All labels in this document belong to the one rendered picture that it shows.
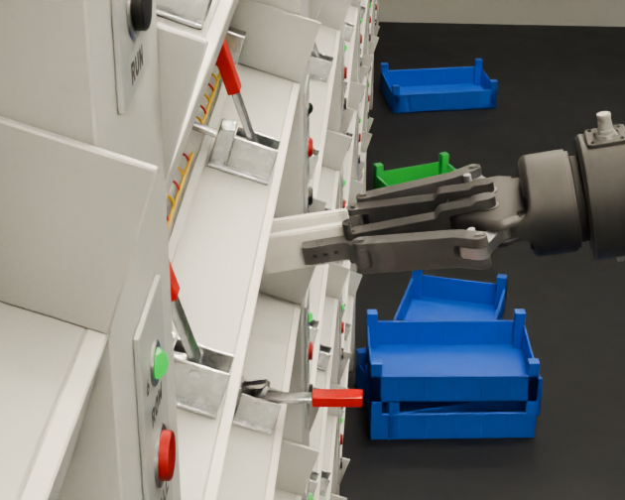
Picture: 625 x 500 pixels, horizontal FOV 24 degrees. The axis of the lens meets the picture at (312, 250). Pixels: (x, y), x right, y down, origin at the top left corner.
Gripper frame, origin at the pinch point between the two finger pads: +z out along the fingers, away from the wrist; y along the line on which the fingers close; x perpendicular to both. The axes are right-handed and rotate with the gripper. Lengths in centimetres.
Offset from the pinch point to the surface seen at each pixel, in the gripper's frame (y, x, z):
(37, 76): 63, -36, -5
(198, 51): 54, -33, -7
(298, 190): -6.6, -1.2, 0.7
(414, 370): -134, 94, 8
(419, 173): -236, 99, 8
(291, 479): -6.3, 25.6, 6.8
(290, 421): -6.6, 19.8, 5.7
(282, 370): 4.1, 8.4, 3.1
